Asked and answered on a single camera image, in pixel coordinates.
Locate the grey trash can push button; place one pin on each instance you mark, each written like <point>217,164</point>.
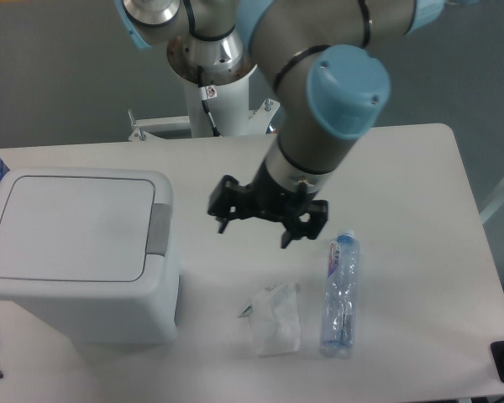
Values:
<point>159,229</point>

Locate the white plastic trash can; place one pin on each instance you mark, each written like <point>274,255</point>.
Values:
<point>141,311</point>

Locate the white trash can lid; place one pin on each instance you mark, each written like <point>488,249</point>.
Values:
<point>74,228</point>

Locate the clear empty plastic bottle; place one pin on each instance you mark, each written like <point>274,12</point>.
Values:
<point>338,313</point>

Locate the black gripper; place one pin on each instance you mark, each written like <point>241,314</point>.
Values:
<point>301,216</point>

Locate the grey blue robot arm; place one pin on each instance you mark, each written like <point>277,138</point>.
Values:
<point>313,54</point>

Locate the clear plastic bag with tissue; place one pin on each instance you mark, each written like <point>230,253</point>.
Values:
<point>273,318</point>

